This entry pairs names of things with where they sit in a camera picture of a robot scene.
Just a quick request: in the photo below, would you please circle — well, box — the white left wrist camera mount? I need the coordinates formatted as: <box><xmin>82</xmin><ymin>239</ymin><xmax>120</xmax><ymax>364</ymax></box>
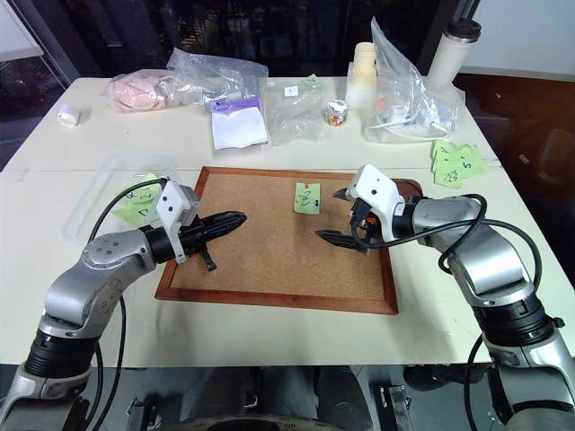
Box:
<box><xmin>155</xmin><ymin>179</ymin><xmax>201</xmax><ymax>264</ymax></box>

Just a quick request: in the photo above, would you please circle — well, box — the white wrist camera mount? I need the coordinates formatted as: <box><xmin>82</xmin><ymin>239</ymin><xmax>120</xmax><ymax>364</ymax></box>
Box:
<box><xmin>155</xmin><ymin>179</ymin><xmax>201</xmax><ymax>264</ymax></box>
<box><xmin>344</xmin><ymin>163</ymin><xmax>406</xmax><ymax>225</ymax></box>

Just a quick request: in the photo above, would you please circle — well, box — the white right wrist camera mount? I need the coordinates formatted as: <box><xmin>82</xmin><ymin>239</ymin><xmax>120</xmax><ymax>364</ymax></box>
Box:
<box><xmin>344</xmin><ymin>163</ymin><xmax>406</xmax><ymax>225</ymax></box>

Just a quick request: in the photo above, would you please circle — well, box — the crumpled clear plastic bag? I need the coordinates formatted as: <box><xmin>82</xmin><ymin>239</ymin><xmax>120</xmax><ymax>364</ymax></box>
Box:
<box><xmin>164</xmin><ymin>47</ymin><xmax>270</xmax><ymax>108</ymax></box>

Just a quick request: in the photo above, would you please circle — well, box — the cream plastic cup stack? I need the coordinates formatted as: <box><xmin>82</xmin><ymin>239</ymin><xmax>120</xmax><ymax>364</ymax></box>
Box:
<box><xmin>353</xmin><ymin>41</ymin><xmax>378</xmax><ymax>76</ymax></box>

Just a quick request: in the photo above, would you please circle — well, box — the dark brown wooden tray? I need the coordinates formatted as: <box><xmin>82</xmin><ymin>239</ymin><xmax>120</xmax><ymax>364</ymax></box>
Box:
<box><xmin>389</xmin><ymin>178</ymin><xmax>426</xmax><ymax>208</ymax></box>

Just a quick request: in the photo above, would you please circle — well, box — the white tape roll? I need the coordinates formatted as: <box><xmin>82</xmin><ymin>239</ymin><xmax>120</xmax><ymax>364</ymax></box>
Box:
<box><xmin>57</xmin><ymin>103</ymin><xmax>83</xmax><ymax>129</ymax></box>

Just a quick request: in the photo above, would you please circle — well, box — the clear plastic tray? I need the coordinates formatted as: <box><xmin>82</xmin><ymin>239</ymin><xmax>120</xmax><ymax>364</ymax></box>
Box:
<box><xmin>62</xmin><ymin>151</ymin><xmax>181</xmax><ymax>246</ymax></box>

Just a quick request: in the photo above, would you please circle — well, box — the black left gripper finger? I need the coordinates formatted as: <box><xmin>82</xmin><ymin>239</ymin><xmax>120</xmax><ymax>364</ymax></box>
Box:
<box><xmin>208</xmin><ymin>209</ymin><xmax>250</xmax><ymax>231</ymax></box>
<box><xmin>209</xmin><ymin>220</ymin><xmax>247</xmax><ymax>242</ymax></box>

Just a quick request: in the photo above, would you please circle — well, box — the stack of white cups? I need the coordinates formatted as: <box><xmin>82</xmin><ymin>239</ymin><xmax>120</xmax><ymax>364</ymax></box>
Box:
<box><xmin>344</xmin><ymin>61</ymin><xmax>377</xmax><ymax>111</ymax></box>

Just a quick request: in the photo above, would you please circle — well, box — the wood framed cork board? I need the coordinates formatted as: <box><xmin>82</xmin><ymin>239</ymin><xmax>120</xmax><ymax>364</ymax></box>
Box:
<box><xmin>155</xmin><ymin>166</ymin><xmax>400</xmax><ymax>316</ymax></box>

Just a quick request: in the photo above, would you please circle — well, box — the white panel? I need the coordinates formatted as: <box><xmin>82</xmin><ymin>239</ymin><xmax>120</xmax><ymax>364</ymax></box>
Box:
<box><xmin>0</xmin><ymin>0</ymin><xmax>46</xmax><ymax>63</ymax></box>

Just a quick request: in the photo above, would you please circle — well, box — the white paper pack purple header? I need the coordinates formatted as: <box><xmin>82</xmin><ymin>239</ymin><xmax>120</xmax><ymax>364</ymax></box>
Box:
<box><xmin>209</xmin><ymin>94</ymin><xmax>273</xmax><ymax>152</ymax></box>

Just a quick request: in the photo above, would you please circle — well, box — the green sticky note with writing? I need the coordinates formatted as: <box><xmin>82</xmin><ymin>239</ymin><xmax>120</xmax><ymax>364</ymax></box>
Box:
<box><xmin>429</xmin><ymin>139</ymin><xmax>456</xmax><ymax>165</ymax></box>
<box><xmin>111</xmin><ymin>190</ymin><xmax>164</xmax><ymax>226</ymax></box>
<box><xmin>433</xmin><ymin>164</ymin><xmax>468</xmax><ymax>190</ymax></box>

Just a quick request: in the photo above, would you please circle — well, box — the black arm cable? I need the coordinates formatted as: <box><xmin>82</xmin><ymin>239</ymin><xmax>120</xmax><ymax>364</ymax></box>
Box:
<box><xmin>354</xmin><ymin>192</ymin><xmax>547</xmax><ymax>408</ymax></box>
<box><xmin>87</xmin><ymin>177</ymin><xmax>172</xmax><ymax>431</ymax></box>

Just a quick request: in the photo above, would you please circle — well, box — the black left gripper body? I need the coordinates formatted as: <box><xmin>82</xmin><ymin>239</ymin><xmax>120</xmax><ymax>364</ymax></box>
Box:
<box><xmin>178</xmin><ymin>215</ymin><xmax>219</xmax><ymax>275</ymax></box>

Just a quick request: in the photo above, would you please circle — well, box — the small jar of pushpins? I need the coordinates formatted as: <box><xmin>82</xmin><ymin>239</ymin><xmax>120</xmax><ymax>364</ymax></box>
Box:
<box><xmin>323</xmin><ymin>99</ymin><xmax>351</xmax><ymax>128</ymax></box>

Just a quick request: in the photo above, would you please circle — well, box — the large clear plastic bag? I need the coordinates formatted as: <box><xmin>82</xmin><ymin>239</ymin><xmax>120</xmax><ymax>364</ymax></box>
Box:
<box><xmin>361</xmin><ymin>16</ymin><xmax>466</xmax><ymax>145</ymax></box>

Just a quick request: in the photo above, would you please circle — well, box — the green note marked five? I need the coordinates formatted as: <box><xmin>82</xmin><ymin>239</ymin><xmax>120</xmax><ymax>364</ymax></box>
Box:
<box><xmin>451</xmin><ymin>143</ymin><xmax>490</xmax><ymax>177</ymax></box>

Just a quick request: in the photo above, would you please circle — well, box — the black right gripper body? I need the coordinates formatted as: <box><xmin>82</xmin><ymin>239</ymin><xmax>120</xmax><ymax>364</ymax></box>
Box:
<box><xmin>348</xmin><ymin>197</ymin><xmax>385</xmax><ymax>254</ymax></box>

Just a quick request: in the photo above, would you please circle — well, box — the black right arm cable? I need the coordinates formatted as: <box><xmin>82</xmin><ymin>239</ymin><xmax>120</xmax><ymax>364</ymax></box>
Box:
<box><xmin>354</xmin><ymin>192</ymin><xmax>547</xmax><ymax>408</ymax></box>

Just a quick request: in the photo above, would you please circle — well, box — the white bottle with dark lid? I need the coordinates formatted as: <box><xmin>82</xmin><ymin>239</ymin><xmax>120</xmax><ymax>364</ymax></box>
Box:
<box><xmin>425</xmin><ymin>19</ymin><xmax>483</xmax><ymax>90</ymax></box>

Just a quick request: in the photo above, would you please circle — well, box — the light green paper card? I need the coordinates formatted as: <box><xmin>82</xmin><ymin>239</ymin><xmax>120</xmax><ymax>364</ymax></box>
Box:
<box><xmin>125</xmin><ymin>172</ymin><xmax>162</xmax><ymax>198</ymax></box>

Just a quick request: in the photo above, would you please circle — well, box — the flat clear zip bag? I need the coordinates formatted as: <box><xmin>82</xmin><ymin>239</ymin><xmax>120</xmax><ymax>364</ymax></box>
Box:
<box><xmin>261</xmin><ymin>79</ymin><xmax>330</xmax><ymax>146</ymax></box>

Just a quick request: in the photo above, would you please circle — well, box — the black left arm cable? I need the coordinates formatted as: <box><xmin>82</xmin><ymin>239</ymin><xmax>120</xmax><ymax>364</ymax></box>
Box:
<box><xmin>87</xmin><ymin>177</ymin><xmax>172</xmax><ymax>431</ymax></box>

